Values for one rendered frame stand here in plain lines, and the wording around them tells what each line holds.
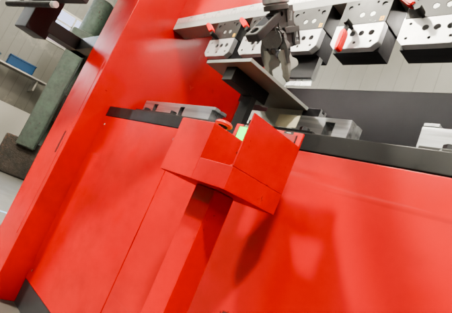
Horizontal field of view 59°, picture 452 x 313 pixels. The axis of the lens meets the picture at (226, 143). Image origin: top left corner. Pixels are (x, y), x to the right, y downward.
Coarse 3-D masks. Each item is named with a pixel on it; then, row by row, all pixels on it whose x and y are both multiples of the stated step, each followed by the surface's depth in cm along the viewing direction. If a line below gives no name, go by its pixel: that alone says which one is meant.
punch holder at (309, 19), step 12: (300, 12) 132; (312, 12) 128; (324, 12) 124; (336, 12) 125; (300, 24) 129; (312, 24) 125; (324, 24) 122; (336, 24) 125; (300, 36) 126; (312, 36) 123; (324, 36) 123; (300, 48) 124; (312, 48) 121; (324, 48) 124; (324, 60) 124
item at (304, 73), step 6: (300, 60) 127; (306, 60) 125; (312, 60) 123; (318, 60) 122; (300, 66) 126; (306, 66) 124; (312, 66) 122; (318, 66) 122; (294, 72) 127; (300, 72) 125; (306, 72) 123; (312, 72) 121; (294, 78) 126; (300, 78) 124; (306, 78) 122; (312, 78) 121; (288, 84) 127; (294, 84) 126; (300, 84) 124; (306, 84) 122
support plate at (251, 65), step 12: (216, 60) 109; (228, 60) 105; (240, 60) 102; (252, 60) 99; (252, 72) 105; (264, 72) 102; (264, 84) 109; (276, 84) 106; (276, 96) 114; (288, 96) 111; (288, 108) 120; (300, 108) 116
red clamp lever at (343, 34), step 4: (344, 20) 110; (348, 20) 110; (344, 24) 111; (348, 24) 111; (352, 24) 111; (344, 28) 110; (348, 28) 112; (352, 28) 112; (340, 32) 110; (344, 32) 110; (340, 36) 109; (344, 36) 110; (336, 40) 110; (340, 40) 109; (344, 40) 110; (336, 44) 109; (340, 44) 109; (336, 48) 109; (340, 48) 110
